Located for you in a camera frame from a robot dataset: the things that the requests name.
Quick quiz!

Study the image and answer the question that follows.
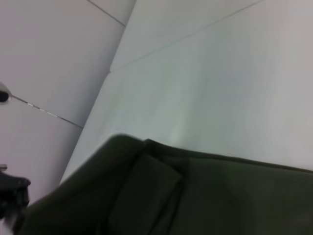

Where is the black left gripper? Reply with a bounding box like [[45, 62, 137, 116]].
[[0, 164, 32, 221]]

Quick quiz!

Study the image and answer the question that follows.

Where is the dark green printed t-shirt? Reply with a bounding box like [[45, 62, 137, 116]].
[[13, 133, 313, 235]]

